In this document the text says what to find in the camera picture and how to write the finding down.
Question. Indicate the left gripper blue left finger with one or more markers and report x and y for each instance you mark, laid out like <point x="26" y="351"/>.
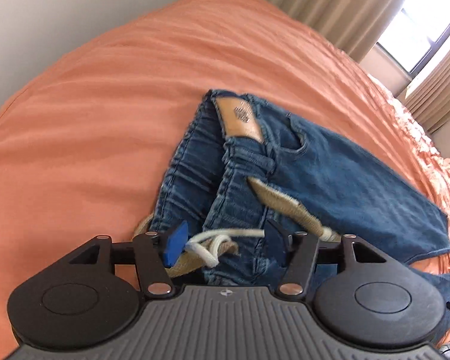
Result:
<point x="173" y="242"/>

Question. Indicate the blue denim jeans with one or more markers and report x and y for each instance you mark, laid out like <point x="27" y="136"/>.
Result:
<point x="244" y="160"/>

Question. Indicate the bright window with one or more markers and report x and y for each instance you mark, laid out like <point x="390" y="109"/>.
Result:
<point x="416" y="33"/>

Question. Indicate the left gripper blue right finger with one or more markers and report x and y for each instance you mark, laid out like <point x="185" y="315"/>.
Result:
<point x="279" y="242"/>

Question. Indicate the orange bed sheet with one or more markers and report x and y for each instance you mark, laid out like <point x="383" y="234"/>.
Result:
<point x="85" y="145"/>

